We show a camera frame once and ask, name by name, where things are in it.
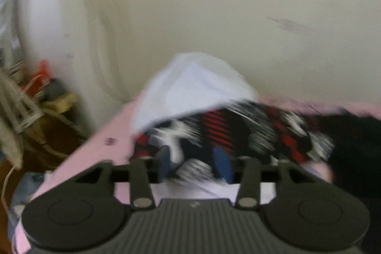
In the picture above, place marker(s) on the pink floral bedsheet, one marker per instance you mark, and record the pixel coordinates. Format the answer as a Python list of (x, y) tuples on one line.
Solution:
[(98, 152)]

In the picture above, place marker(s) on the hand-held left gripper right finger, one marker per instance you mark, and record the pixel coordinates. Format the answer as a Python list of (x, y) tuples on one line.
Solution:
[(223, 164)]

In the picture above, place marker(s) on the black cloth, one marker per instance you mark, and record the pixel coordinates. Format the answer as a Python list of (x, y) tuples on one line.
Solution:
[(354, 147)]

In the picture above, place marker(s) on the white curtain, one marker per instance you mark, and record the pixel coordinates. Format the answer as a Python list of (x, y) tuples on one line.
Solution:
[(7, 19)]

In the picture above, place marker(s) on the white garment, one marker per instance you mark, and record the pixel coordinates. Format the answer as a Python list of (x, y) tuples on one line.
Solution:
[(190, 87)]

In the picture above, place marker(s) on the blue cloth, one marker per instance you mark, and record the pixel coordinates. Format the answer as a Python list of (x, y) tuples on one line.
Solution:
[(26, 188)]

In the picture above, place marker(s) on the white folded cloth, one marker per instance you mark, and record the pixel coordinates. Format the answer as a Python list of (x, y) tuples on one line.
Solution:
[(214, 190)]

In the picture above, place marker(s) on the patterned knit garment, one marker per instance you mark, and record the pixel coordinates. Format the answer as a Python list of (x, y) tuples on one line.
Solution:
[(238, 129)]

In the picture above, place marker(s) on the white ironing board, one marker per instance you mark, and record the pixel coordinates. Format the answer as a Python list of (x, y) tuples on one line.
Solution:
[(12, 138)]

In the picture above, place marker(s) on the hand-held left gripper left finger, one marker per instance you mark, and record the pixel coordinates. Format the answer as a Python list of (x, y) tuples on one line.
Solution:
[(164, 161)]

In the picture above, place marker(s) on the brown wooden furniture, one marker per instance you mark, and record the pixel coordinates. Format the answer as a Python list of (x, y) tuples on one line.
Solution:
[(59, 135)]

